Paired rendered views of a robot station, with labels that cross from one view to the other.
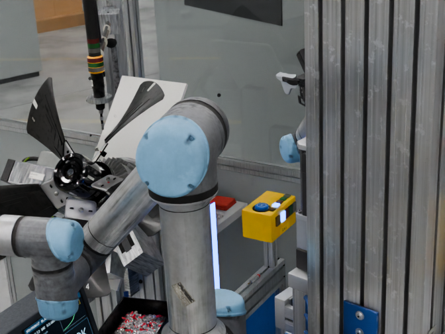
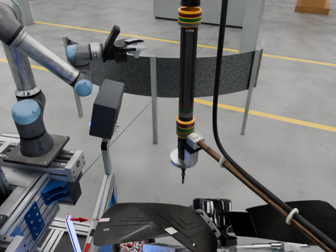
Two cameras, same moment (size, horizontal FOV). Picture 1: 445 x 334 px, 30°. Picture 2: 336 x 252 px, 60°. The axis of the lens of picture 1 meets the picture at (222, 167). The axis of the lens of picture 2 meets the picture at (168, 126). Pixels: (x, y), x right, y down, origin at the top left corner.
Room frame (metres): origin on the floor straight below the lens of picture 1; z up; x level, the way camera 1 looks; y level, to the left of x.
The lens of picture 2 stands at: (2.66, 0.01, 1.93)
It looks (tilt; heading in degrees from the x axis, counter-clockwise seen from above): 35 degrees down; 149
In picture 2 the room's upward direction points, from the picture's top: straight up
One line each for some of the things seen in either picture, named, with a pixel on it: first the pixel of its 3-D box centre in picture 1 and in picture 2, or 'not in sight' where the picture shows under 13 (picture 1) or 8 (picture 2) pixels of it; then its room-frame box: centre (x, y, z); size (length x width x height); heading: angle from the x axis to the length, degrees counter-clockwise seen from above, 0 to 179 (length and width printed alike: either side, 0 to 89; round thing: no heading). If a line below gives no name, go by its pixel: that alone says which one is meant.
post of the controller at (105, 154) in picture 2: not in sight; (106, 158); (1.56, 0.31, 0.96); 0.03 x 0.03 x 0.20; 58
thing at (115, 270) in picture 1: (109, 265); not in sight; (2.22, 0.36, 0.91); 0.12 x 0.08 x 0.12; 148
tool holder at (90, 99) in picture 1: (98, 82); (187, 146); (2.21, 0.33, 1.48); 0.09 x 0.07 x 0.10; 3
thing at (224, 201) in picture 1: (221, 202); not in sight; (2.73, 0.01, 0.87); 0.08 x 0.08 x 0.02; 61
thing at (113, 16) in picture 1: (109, 21); not in sight; (2.83, 0.36, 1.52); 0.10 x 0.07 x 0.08; 3
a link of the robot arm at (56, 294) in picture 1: (59, 282); (83, 74); (1.37, 0.31, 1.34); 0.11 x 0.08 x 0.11; 164
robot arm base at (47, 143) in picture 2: not in sight; (34, 138); (1.40, 0.03, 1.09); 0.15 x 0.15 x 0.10
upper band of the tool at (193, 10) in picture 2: not in sight; (189, 17); (2.20, 0.33, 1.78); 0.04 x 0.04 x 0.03
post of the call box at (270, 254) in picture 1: (270, 247); not in sight; (2.26, -0.13, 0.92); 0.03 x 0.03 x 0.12; 58
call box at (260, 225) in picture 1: (269, 217); not in sight; (2.26, -0.13, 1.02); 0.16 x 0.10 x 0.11; 148
